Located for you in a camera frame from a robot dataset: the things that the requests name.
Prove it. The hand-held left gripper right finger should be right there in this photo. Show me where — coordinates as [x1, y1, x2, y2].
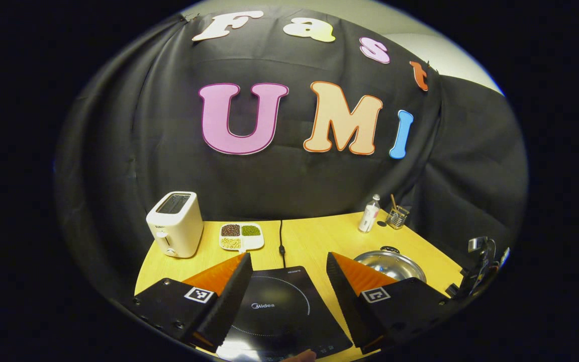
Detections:
[326, 251, 463, 353]

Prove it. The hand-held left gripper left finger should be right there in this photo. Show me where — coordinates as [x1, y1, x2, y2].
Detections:
[131, 252, 254, 352]

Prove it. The black induction cooktop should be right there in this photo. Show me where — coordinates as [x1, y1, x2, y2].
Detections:
[217, 265, 354, 361]

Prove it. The steel pot with black handle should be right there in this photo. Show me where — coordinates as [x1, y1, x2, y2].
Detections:
[353, 245, 427, 283]

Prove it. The white divided plate of beans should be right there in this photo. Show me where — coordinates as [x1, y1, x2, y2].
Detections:
[219, 223, 265, 252]

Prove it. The clear bottle with pink label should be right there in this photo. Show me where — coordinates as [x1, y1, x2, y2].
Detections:
[358, 194, 381, 233]

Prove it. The white toaster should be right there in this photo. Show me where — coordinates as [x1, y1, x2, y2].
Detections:
[146, 191, 205, 259]

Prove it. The black power cable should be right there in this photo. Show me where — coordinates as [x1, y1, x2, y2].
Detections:
[278, 220, 287, 268]

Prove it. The wire mesh utensil holder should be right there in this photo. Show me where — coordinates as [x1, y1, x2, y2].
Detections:
[386, 205, 411, 230]

